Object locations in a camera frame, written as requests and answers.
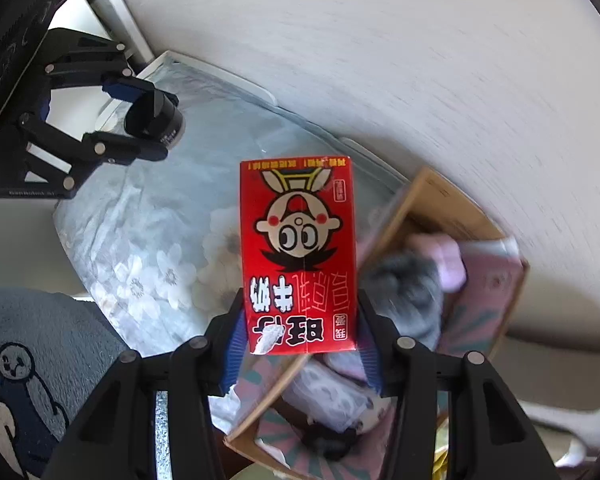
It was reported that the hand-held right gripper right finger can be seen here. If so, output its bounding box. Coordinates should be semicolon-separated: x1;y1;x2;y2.
355;292;561;480

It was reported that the grey blue printed rug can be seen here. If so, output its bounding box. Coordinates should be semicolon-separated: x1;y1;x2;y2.
0;287;131;480

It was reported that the pink printed cardboard box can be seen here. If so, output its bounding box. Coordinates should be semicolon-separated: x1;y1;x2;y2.
223;167;531;480

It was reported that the red milk carton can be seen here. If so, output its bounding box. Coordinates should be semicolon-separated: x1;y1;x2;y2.
240;156;358;356

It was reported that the white patterned sock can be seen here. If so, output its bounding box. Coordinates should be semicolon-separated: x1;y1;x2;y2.
282;360;396;433

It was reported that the pink fuzzy sock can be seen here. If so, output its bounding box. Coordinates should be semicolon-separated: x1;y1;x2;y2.
407;232;467;293

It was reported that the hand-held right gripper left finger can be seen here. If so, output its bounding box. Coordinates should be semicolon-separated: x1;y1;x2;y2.
42;290;247;480

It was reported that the grey fuzzy sock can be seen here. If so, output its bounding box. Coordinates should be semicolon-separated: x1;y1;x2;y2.
367;252;443;351

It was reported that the black round jar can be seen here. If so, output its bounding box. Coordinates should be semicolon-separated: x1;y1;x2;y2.
123;91;185;150

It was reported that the black fuzzy sock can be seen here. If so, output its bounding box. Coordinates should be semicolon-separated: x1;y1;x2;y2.
300;422;361;461

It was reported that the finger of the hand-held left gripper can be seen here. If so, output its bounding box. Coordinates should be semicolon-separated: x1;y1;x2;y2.
42;27;181;107
19;112;168;192

